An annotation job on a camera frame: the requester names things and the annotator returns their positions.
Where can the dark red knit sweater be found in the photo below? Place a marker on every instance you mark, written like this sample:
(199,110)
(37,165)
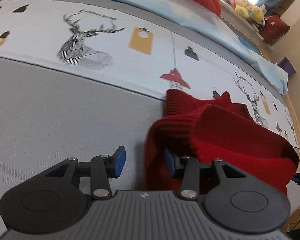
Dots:
(215,128)

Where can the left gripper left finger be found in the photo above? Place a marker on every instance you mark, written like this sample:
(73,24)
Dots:
(59,196)

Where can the grey printed bed sheet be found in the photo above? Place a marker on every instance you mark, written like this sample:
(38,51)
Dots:
(79,78)

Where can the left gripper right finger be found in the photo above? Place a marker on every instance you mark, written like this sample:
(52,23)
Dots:
(229,196)

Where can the dark red cushion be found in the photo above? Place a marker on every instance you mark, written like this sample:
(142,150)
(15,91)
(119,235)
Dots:
(274,29)

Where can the yellow plush toy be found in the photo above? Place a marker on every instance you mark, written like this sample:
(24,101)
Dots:
(250,12)

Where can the purple paper bag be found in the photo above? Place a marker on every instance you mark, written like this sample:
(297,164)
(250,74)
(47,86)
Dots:
(287,66)

